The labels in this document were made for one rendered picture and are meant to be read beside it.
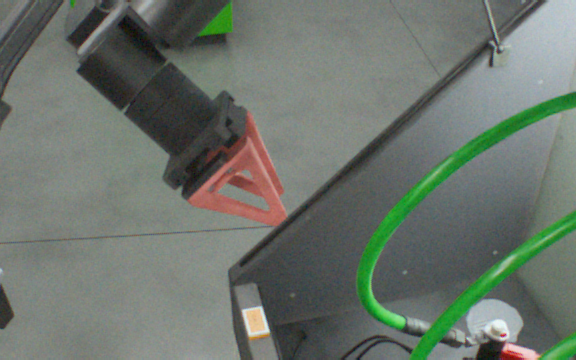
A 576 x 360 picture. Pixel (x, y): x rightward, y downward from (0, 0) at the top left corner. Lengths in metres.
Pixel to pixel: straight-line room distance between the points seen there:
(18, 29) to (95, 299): 1.56
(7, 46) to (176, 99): 0.46
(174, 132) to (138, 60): 0.06
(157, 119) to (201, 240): 2.01
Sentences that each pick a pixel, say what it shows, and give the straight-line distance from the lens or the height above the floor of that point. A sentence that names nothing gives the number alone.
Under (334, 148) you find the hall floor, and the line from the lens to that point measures 2.96.
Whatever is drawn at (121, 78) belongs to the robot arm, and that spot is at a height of 1.46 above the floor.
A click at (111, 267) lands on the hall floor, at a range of 2.44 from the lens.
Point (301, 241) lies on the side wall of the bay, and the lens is 0.97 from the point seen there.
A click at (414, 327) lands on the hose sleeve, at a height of 1.17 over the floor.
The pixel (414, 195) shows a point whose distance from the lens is 0.53.
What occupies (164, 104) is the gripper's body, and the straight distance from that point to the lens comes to 0.49.
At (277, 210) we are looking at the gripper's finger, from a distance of 0.51.
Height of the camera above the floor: 1.67
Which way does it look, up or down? 37 degrees down
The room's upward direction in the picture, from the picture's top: straight up
